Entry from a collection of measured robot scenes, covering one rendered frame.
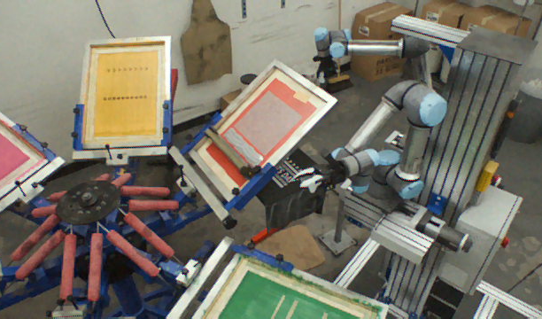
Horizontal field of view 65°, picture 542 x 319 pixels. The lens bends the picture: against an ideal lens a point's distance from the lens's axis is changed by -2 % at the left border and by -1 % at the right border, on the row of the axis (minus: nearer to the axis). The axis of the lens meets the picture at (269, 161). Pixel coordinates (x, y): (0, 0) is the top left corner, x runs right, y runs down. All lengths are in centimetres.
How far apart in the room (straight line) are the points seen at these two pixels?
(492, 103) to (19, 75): 344
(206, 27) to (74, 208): 259
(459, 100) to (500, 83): 18
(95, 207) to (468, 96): 174
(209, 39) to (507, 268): 329
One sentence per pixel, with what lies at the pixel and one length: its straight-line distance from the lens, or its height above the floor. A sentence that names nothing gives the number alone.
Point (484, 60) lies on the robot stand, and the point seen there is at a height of 200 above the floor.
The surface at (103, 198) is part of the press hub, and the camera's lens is 223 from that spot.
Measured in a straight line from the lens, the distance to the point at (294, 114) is 240.
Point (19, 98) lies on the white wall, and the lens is 414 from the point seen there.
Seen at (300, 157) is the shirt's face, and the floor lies 95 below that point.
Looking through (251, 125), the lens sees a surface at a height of 132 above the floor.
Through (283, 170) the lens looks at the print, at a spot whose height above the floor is 95.
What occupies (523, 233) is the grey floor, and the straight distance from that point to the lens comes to 415.
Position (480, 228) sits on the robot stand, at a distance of 225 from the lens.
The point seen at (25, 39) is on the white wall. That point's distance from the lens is 396.
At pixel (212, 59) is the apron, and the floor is 76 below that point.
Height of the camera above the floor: 278
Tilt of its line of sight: 41 degrees down
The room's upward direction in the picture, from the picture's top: 1 degrees counter-clockwise
